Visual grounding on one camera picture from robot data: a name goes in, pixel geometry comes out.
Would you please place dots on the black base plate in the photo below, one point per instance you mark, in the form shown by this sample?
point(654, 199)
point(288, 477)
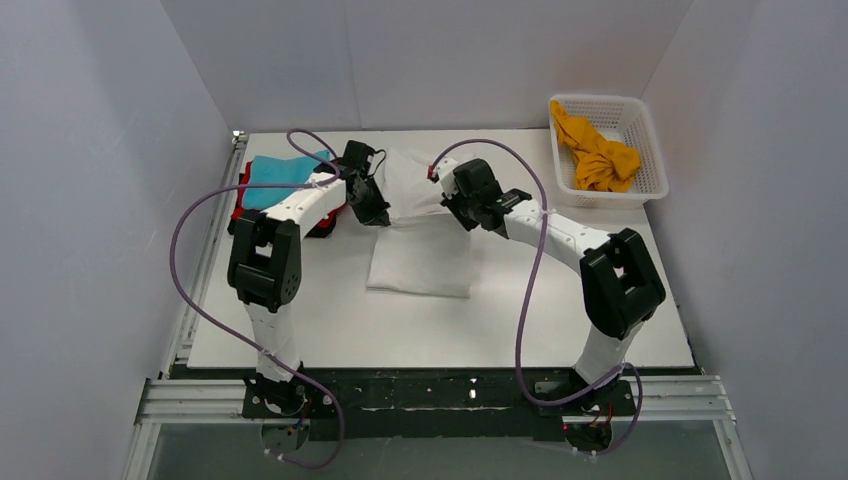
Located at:
point(440, 403)

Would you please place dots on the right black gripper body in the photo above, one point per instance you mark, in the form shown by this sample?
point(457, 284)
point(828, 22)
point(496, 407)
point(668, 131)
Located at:
point(465, 211)

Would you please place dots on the folded red t shirt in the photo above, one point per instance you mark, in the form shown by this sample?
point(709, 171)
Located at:
point(321, 229)

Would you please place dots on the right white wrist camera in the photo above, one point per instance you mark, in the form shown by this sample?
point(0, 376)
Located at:
point(442, 174)

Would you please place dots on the folded cyan t shirt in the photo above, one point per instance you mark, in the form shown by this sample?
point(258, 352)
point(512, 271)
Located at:
point(271, 170)

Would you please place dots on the aluminium frame rail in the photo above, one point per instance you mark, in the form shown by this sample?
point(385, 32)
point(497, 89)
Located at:
point(215, 216)

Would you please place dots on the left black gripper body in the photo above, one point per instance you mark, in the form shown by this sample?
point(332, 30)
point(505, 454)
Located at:
point(370, 206)

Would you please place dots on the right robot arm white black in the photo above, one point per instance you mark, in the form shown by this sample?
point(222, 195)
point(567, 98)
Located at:
point(621, 286)

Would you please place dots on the orange t shirt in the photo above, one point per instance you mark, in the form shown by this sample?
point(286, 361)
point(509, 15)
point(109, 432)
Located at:
point(601, 165)

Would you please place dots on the white plastic basket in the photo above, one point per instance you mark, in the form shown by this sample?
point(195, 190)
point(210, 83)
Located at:
point(623, 119)

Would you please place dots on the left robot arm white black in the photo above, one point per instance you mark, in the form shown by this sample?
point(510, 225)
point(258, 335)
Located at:
point(265, 267)

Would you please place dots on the folded black t shirt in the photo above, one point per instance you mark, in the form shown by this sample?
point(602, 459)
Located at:
point(232, 225)

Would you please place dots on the white t shirt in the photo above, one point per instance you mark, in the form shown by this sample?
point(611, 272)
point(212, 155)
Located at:
point(424, 250)

